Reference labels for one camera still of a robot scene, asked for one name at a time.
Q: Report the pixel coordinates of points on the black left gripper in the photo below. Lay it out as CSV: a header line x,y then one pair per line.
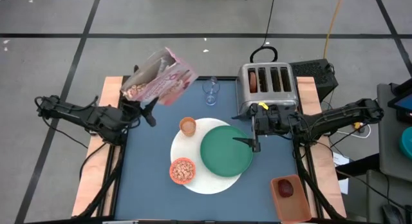
x,y
132,111

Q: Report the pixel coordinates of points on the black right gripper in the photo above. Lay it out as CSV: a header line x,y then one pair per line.
x,y
273,121

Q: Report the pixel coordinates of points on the pink cereal bag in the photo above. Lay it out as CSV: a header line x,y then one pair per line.
x,y
161,79

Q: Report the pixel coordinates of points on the brown bagel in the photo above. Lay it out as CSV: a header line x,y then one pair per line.
x,y
253,82

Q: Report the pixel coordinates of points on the clear plastic glass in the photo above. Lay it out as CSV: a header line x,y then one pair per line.
x,y
210,95

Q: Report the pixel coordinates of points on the dark red apple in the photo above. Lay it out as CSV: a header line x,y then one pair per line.
x,y
286,188

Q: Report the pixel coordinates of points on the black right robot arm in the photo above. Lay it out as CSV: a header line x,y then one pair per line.
x,y
338,116

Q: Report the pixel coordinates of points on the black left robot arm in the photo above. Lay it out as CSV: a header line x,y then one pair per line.
x,y
83,116

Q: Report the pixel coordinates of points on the green round plate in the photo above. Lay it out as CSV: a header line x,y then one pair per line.
x,y
225,156

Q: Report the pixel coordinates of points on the light wooden side board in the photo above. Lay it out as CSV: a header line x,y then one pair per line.
x,y
109,89
305,89

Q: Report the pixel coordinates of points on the silver four-slot toaster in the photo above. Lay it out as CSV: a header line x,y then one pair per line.
x,y
267,98

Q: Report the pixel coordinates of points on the orange plastic cup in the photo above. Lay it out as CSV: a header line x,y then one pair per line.
x,y
187,126

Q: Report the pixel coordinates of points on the blue patterned bowl orange inside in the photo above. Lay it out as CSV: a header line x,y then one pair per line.
x,y
182,171

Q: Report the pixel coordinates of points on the black perforated equipment box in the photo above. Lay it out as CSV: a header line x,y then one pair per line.
x,y
312,76

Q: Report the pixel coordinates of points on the orange rectangular tray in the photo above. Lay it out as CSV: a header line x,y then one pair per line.
x,y
293,208

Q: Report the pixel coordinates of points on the white paper sheet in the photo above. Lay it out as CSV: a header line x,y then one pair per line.
x,y
340,159

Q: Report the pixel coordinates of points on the yellow power adapter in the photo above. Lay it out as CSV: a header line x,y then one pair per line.
x,y
356,125

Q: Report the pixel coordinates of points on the black desk panel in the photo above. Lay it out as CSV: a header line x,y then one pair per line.
x,y
360,166

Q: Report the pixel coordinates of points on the grey desk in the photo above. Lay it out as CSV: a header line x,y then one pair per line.
x,y
389,137

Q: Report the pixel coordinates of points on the grey low cabinet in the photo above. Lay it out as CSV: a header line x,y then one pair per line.
x,y
376,201

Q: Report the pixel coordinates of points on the black tablet screen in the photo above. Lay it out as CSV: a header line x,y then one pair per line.
x,y
404,103

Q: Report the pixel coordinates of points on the teal round object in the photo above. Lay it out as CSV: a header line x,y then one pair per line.
x,y
407,143

